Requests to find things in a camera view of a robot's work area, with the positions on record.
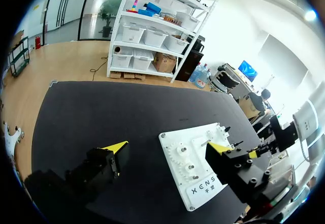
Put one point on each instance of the person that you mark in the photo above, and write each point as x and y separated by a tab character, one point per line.
259	104

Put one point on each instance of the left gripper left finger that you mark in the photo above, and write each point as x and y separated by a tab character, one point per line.
101	163

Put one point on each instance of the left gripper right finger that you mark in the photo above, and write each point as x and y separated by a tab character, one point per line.
238	175

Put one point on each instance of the black plug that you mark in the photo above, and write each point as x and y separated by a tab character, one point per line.
239	143
227	129

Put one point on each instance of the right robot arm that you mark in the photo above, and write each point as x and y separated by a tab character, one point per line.
311	117

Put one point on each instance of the white board with sockets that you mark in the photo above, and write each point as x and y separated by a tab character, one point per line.
182	173

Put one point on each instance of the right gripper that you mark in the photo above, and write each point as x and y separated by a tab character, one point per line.
283	135

